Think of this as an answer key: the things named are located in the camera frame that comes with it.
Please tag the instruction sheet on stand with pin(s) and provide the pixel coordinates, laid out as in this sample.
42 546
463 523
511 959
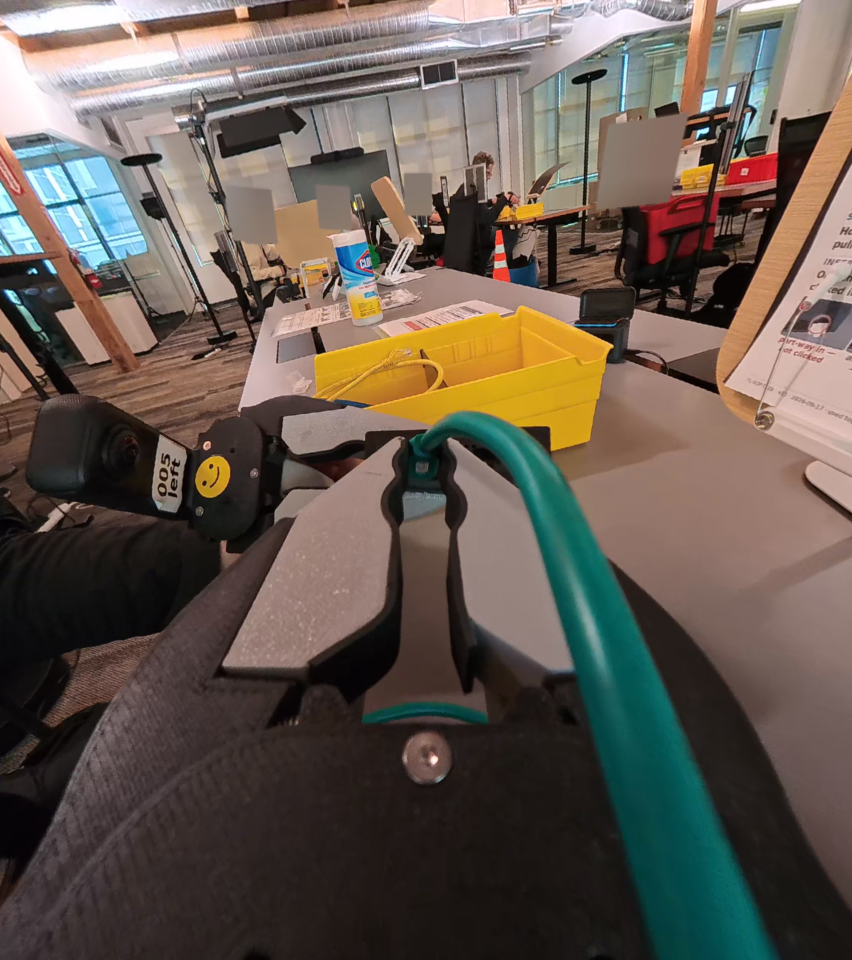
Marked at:
785 262

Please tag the blue wipes pack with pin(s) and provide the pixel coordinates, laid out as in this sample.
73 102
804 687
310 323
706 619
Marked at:
358 277

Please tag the black network switch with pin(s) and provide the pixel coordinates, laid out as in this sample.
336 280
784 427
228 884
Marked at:
501 439

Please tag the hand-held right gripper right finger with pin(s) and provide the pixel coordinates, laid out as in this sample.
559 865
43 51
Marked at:
508 600

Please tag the red storage bin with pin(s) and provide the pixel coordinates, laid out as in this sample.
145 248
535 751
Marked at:
752 169

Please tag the black tripod light stand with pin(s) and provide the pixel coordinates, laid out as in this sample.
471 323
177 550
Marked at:
253 131

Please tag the person's dark clothing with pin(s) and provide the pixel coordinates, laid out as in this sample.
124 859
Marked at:
6 787

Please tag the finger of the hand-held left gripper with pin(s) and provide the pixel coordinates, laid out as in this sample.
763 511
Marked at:
336 435
298 487

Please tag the orange traffic cone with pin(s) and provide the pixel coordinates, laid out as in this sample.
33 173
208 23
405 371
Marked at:
501 259

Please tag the yellow plastic bin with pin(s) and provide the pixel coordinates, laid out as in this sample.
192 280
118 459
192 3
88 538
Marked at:
531 390

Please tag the red office chair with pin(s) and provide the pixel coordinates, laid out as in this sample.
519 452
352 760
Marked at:
673 232

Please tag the black wall screen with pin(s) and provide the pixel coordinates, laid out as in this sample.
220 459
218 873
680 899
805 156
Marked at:
343 180

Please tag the printed paper sheet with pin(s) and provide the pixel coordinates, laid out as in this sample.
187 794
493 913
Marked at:
306 319
441 319

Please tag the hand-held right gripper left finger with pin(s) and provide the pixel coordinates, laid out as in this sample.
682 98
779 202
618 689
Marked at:
313 592

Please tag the small black device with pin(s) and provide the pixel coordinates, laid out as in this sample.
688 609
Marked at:
605 319

